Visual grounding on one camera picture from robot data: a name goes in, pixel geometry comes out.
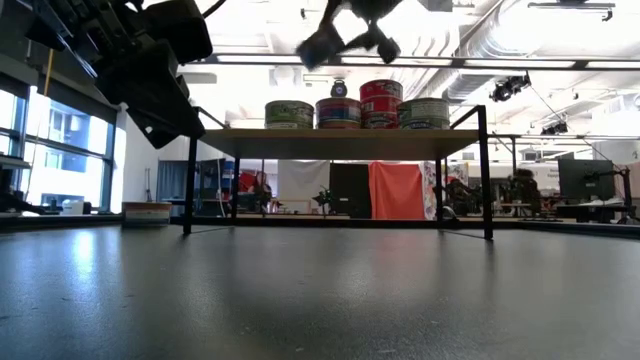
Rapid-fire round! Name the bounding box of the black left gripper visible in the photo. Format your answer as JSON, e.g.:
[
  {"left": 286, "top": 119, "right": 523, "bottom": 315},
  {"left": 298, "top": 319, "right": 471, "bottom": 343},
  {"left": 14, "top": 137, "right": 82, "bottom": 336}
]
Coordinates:
[{"left": 24, "top": 0, "right": 207, "bottom": 150}]

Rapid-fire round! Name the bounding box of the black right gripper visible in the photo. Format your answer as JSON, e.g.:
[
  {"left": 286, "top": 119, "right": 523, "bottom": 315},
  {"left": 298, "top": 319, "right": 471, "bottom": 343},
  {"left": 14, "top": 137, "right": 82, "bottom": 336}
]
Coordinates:
[{"left": 294, "top": 0, "right": 406, "bottom": 72}]

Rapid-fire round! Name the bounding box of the silver lidded tin can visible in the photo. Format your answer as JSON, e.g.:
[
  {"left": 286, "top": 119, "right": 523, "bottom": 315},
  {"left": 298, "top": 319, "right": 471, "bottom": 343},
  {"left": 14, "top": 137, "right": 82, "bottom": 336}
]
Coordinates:
[{"left": 315, "top": 96, "right": 362, "bottom": 121}]

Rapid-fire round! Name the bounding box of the green labelled seafood can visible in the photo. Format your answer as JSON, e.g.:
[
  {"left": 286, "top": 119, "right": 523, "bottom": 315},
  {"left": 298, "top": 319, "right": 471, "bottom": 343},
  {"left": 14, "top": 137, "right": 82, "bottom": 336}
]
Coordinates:
[
  {"left": 264, "top": 99, "right": 315, "bottom": 130},
  {"left": 397, "top": 97, "right": 451, "bottom": 130}
]

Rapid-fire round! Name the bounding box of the wooden shelf with black legs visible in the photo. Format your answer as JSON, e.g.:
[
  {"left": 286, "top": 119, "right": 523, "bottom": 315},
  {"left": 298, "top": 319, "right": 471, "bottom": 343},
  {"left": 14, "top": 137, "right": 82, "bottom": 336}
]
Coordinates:
[{"left": 182, "top": 103, "right": 495, "bottom": 242}]

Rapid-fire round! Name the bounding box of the striped label seafood can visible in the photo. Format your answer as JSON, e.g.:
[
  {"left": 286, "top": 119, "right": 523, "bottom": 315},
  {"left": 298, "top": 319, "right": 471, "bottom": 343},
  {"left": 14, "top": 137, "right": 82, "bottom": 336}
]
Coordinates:
[{"left": 121, "top": 201, "right": 173, "bottom": 230}]

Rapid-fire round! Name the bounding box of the blue curtain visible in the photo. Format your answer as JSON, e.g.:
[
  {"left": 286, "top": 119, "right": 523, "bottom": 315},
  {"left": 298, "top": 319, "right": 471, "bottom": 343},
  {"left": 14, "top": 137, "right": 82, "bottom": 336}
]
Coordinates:
[{"left": 156, "top": 159, "right": 190, "bottom": 203}]

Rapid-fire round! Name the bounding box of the black equipment rack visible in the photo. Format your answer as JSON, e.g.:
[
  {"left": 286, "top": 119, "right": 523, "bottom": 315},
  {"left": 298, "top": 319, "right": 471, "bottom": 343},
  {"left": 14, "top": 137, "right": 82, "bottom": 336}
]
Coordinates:
[{"left": 197, "top": 158, "right": 232, "bottom": 217}]

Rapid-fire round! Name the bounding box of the large window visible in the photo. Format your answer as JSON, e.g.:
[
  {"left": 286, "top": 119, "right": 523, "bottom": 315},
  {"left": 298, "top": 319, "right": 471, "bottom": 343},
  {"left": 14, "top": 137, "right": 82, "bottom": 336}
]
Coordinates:
[{"left": 0, "top": 89, "right": 117, "bottom": 209}]

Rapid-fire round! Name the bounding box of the red bag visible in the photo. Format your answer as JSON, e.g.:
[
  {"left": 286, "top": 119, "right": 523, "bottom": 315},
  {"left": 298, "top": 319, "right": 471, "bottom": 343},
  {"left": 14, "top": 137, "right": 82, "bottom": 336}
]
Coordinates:
[{"left": 237, "top": 169, "right": 259, "bottom": 194}]

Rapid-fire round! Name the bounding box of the white backdrop cloth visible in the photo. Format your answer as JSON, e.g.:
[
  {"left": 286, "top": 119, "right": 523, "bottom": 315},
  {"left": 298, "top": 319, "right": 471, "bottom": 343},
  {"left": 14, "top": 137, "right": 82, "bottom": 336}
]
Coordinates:
[{"left": 276, "top": 159, "right": 332, "bottom": 214}]

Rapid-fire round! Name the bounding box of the black upright panel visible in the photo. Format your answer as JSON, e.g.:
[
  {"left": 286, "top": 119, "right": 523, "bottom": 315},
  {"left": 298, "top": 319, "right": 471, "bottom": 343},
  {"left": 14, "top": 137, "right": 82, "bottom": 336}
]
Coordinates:
[{"left": 328, "top": 162, "right": 372, "bottom": 220}]

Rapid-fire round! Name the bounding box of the long ceiling light fixture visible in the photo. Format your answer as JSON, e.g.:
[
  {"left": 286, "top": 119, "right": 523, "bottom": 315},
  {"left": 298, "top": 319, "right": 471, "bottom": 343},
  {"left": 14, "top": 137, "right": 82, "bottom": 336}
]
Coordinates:
[{"left": 212, "top": 52, "right": 640, "bottom": 71}]

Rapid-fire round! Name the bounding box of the orange hanging cloth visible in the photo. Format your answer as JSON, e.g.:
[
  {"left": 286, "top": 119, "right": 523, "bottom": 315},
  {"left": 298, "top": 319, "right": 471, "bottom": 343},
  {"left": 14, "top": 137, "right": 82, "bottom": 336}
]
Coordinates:
[{"left": 368, "top": 160, "right": 427, "bottom": 222}]

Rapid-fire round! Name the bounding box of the grey side desk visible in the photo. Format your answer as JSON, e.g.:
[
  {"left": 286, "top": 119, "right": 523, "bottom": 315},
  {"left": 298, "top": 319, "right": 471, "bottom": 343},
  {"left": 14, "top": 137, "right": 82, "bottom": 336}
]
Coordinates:
[{"left": 0, "top": 154, "right": 32, "bottom": 170}]

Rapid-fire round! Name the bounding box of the small black tabletop device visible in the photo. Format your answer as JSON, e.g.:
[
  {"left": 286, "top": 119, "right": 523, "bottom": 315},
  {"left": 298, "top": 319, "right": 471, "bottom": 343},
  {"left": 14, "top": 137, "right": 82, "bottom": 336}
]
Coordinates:
[{"left": 312, "top": 185, "right": 334, "bottom": 217}]

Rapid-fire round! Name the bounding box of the colourful poster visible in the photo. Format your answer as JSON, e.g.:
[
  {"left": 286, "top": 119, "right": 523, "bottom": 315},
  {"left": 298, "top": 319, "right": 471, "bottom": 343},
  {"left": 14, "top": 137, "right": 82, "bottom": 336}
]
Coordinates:
[{"left": 424, "top": 160, "right": 470, "bottom": 201}]

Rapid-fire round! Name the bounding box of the black track spotlight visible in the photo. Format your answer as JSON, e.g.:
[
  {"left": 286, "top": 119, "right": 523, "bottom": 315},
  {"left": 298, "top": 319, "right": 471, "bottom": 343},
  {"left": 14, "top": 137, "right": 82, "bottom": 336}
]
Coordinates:
[
  {"left": 489, "top": 73, "right": 532, "bottom": 104},
  {"left": 541, "top": 119, "right": 570, "bottom": 136}
]

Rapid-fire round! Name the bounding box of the black table mat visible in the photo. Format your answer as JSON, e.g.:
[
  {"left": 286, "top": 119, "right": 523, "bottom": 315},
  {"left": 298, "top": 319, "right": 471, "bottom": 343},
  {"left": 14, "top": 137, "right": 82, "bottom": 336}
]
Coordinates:
[{"left": 0, "top": 224, "right": 640, "bottom": 360}]

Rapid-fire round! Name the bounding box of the dark computer monitor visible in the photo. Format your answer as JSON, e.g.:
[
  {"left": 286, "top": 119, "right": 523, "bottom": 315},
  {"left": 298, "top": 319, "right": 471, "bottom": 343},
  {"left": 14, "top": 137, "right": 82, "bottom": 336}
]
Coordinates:
[{"left": 557, "top": 158, "right": 617, "bottom": 202}]

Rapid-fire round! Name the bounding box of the background desk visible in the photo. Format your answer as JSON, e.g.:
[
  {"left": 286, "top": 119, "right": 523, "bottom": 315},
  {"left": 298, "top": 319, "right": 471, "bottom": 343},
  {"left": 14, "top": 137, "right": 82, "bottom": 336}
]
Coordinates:
[{"left": 553, "top": 198, "right": 639, "bottom": 225}]

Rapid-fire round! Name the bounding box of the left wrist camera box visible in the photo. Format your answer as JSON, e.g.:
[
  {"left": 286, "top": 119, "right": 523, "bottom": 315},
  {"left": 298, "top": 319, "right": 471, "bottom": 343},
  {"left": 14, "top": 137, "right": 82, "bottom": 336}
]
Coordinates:
[{"left": 141, "top": 0, "right": 215, "bottom": 65}]

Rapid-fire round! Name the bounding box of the yellow cord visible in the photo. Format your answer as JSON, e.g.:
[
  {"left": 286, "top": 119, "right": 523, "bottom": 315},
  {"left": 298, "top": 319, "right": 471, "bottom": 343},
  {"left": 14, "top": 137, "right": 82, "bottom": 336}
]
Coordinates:
[{"left": 43, "top": 48, "right": 55, "bottom": 97}]

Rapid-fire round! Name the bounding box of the silver ventilation duct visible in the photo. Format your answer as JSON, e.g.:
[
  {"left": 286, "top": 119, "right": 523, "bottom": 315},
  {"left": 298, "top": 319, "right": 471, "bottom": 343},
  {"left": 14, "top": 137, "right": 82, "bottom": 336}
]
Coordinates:
[{"left": 442, "top": 0, "right": 571, "bottom": 105}]

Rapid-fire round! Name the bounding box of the black table frame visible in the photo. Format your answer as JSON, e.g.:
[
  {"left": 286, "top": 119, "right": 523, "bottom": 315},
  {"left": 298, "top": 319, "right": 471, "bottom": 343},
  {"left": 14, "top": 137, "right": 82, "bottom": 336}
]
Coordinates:
[{"left": 0, "top": 213, "right": 640, "bottom": 239}]

